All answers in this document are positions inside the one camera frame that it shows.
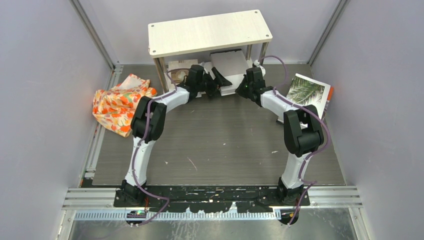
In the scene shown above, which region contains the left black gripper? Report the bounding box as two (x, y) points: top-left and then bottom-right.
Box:
(196, 67), (232, 99)

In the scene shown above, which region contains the white grey cover book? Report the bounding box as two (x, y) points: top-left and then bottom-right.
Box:
(210, 49), (249, 96)

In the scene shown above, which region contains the afternoon tea book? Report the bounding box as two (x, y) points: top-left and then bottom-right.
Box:
(164, 59), (199, 91)

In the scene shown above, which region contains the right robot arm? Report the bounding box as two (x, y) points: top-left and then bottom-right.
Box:
(235, 67), (325, 206)

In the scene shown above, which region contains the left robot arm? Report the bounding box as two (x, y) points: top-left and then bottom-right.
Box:
(113, 64), (232, 207)

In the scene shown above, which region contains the stack of remaining books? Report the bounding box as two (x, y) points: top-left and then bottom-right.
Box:
(286, 83), (334, 120)

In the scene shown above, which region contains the palm leaf cover book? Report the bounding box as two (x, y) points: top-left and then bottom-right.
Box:
(286, 73), (334, 120)

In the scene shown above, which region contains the white two-tier shelf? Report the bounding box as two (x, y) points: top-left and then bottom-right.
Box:
(147, 9), (273, 93)

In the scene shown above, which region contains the orange floral cloth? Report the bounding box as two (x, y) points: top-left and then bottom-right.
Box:
(92, 74), (158, 138)

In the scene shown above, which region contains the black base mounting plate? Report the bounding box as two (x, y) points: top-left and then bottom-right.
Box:
(113, 185), (310, 213)

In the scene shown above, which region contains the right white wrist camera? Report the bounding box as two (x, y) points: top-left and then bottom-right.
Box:
(252, 59), (266, 77)

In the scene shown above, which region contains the aluminium rail frame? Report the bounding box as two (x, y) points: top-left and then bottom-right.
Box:
(63, 63), (363, 227)

